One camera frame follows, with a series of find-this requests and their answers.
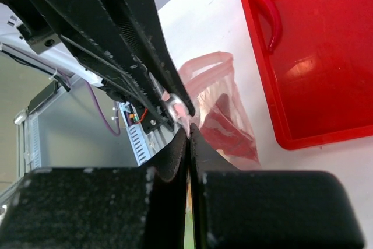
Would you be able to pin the clear zip top bag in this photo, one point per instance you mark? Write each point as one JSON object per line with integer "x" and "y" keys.
{"x": 220, "y": 133}

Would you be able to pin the red plastic tray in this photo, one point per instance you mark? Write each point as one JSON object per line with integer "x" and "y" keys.
{"x": 318, "y": 80}

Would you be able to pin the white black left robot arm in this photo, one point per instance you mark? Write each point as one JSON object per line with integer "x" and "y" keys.
{"x": 56, "y": 59}

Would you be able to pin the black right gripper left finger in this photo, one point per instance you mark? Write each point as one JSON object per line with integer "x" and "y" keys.
{"x": 127, "y": 207}

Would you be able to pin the red chili pepper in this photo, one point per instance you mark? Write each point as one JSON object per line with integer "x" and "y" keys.
{"x": 272, "y": 15}

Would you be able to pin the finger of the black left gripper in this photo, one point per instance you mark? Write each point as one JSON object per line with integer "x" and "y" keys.
{"x": 85, "y": 28}
{"x": 139, "y": 25}

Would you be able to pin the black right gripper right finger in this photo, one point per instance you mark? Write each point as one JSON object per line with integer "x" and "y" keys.
{"x": 267, "y": 208}

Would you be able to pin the white slotted cable duct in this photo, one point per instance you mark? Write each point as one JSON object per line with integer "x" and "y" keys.
{"x": 59, "y": 142}

